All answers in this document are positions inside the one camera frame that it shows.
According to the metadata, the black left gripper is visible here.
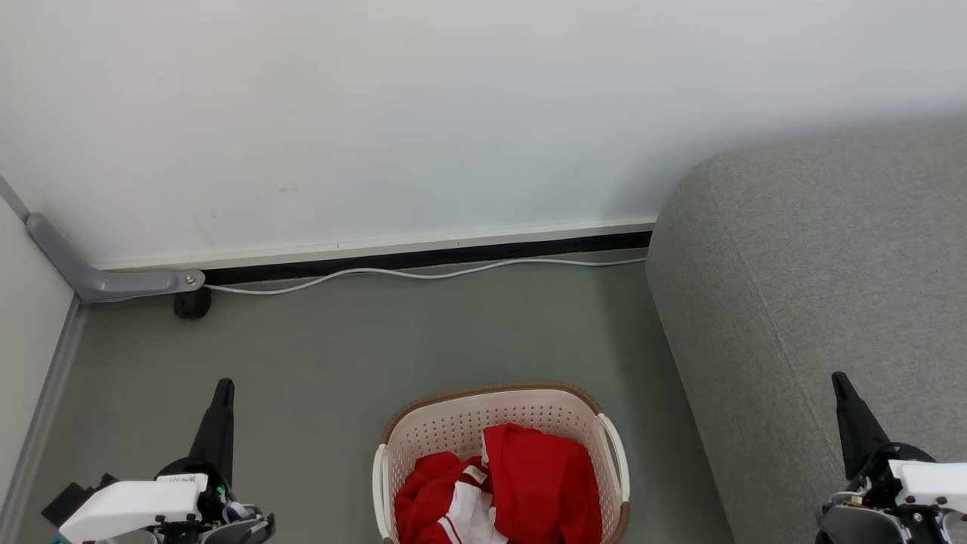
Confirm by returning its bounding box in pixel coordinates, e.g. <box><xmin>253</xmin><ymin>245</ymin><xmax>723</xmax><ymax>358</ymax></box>
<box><xmin>153</xmin><ymin>378</ymin><xmax>277</xmax><ymax>544</ymax></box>

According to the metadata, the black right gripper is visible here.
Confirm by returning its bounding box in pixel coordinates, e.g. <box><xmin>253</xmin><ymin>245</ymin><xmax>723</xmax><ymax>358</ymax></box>
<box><xmin>815</xmin><ymin>372</ymin><xmax>967</xmax><ymax>544</ymax></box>

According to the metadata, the grey fabric sofa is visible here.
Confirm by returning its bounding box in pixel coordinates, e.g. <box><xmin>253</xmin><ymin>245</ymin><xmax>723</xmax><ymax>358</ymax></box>
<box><xmin>645</xmin><ymin>121</ymin><xmax>967</xmax><ymax>544</ymax></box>

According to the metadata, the black connector block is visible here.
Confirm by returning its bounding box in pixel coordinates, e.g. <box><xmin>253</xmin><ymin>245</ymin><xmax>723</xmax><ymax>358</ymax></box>
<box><xmin>41</xmin><ymin>474</ymin><xmax>119</xmax><ymax>528</ymax></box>

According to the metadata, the grey skirting strip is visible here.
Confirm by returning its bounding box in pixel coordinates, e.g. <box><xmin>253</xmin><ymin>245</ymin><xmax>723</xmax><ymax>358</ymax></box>
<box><xmin>0</xmin><ymin>296</ymin><xmax>88</xmax><ymax>544</ymax></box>

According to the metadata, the red and white garment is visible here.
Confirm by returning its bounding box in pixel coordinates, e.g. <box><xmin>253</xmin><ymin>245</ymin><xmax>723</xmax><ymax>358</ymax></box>
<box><xmin>393</xmin><ymin>451</ymin><xmax>509</xmax><ymax>544</ymax></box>

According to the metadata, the white perforated laundry basket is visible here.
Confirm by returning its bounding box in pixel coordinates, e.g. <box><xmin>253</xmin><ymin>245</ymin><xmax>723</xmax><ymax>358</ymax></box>
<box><xmin>372</xmin><ymin>382</ymin><xmax>632</xmax><ymax>544</ymax></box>

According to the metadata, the white and black skirting board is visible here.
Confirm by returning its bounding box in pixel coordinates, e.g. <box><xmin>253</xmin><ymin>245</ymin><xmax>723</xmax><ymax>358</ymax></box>
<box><xmin>94</xmin><ymin>216</ymin><xmax>659</xmax><ymax>287</ymax></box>

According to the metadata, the grey metal bracket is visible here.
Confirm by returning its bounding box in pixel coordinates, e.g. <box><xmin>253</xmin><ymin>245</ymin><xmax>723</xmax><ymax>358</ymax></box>
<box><xmin>26</xmin><ymin>212</ymin><xmax>207</xmax><ymax>304</ymax></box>

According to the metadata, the white floor cable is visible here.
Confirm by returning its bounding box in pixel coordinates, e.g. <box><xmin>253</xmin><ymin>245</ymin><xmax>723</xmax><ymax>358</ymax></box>
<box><xmin>204</xmin><ymin>257</ymin><xmax>649</xmax><ymax>296</ymax></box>

